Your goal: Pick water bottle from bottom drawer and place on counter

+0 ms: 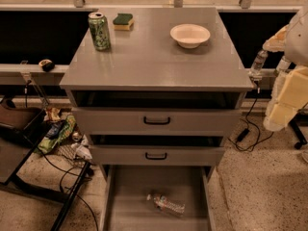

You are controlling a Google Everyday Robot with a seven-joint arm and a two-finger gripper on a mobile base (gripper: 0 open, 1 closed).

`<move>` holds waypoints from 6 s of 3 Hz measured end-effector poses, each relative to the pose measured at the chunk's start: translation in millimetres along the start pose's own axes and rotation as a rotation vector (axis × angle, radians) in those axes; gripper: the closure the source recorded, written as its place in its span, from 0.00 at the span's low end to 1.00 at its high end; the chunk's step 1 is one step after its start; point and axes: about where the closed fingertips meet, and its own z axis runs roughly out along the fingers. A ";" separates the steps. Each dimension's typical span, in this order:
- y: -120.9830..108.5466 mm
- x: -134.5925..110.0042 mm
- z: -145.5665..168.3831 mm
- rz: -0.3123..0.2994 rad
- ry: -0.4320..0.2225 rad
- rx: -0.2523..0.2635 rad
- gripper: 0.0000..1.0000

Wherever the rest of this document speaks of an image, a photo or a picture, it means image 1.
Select black floor cable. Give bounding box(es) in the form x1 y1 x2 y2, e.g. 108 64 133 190
38 146 99 231

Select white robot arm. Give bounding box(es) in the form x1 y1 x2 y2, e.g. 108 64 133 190
263 6 308 132

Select black drawer handle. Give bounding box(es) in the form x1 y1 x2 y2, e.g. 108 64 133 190
144 152 167 161
143 116 171 125

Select clear plastic water bottle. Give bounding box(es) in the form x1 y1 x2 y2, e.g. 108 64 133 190
146 193 185 217

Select grey bottom drawer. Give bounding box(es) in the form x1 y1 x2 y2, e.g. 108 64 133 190
100 166 216 231

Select black power adapter cable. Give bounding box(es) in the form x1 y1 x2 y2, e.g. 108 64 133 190
227 80 274 153

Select grey drawer cabinet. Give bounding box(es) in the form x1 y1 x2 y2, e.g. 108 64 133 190
59 6 254 178

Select black top drawer handle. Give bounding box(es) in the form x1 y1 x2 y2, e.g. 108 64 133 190
143 116 171 125

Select crumpled white wrapper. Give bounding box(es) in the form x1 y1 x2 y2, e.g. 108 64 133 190
71 142 92 161

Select grey top drawer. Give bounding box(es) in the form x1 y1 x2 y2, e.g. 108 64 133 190
73 90 241 136

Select grey drawer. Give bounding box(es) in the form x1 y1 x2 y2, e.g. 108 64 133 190
90 135 224 166
100 166 216 231
73 90 241 136

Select green snack bag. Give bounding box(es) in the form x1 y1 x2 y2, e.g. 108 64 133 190
35 115 76 154

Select green yellow sponge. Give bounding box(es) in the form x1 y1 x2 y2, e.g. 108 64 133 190
113 13 134 31

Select black middle drawer handle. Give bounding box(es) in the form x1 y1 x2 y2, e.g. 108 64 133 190
144 152 167 161

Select white bowl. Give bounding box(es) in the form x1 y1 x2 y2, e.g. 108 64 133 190
170 24 211 49

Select water bottle on ledge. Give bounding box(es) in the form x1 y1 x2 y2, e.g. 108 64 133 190
249 49 269 78

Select green soda can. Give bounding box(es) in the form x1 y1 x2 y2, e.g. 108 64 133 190
88 12 111 51

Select black table frame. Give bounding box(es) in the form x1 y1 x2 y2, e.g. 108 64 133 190
0 122 90 231

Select grey middle drawer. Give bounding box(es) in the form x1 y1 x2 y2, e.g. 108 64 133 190
90 135 224 166

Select black tape measure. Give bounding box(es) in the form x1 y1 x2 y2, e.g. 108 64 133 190
38 59 55 72

